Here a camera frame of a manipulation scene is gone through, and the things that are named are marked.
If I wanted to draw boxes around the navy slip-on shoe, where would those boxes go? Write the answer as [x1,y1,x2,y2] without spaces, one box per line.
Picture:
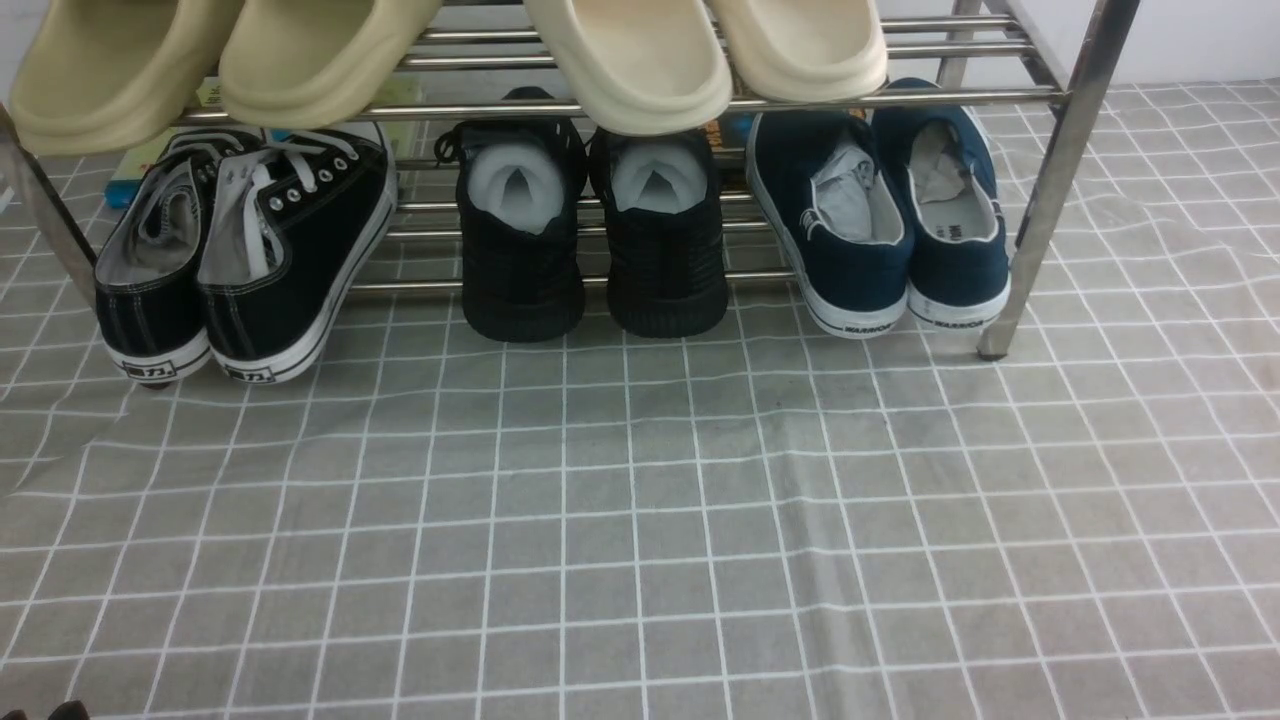
[745,110,914,340]
[870,105,1011,331]

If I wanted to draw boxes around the stainless steel shoe rack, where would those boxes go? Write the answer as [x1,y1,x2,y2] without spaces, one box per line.
[3,1,1140,361]

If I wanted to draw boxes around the right black knit sneaker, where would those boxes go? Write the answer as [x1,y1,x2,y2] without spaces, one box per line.
[588,128,730,340]

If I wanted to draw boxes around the black knit sneaker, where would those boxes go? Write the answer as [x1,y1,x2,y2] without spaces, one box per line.
[588,128,730,340]
[433,117,588,343]

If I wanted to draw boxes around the grey grid floor cloth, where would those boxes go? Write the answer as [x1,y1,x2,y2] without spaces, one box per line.
[1,79,1279,719]

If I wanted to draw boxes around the left black knit sneaker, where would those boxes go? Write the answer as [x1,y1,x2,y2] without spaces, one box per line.
[433,117,588,343]

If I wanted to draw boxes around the left cream rubber slipper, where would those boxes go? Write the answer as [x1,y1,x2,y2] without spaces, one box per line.
[524,1,733,137]

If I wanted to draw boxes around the cream rubber slipper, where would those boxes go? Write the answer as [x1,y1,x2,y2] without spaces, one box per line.
[524,1,733,137]
[709,1,890,102]

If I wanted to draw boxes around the right cream rubber slipper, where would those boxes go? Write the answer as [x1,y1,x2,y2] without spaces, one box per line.
[709,1,890,102]

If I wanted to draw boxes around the right black canvas sneaker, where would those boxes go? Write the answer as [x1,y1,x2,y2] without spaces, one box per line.
[196,122,398,386]

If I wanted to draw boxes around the black canvas sneaker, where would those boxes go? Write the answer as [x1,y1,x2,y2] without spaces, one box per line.
[93,126,264,387]
[196,122,398,386]

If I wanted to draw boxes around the right khaki rubber slipper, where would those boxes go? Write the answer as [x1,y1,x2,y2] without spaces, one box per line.
[218,1,444,129]

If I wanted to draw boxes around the khaki rubber slipper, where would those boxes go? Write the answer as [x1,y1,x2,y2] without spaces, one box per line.
[8,1,244,156]
[218,1,444,129]

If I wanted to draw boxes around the left black canvas sneaker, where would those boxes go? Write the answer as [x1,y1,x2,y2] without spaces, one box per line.
[93,126,264,387]

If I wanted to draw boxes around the left khaki rubber slipper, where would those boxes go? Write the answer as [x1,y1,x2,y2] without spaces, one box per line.
[8,1,244,156]

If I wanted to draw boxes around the dark object bottom left corner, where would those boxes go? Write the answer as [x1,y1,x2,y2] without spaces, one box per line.
[3,700,91,720]

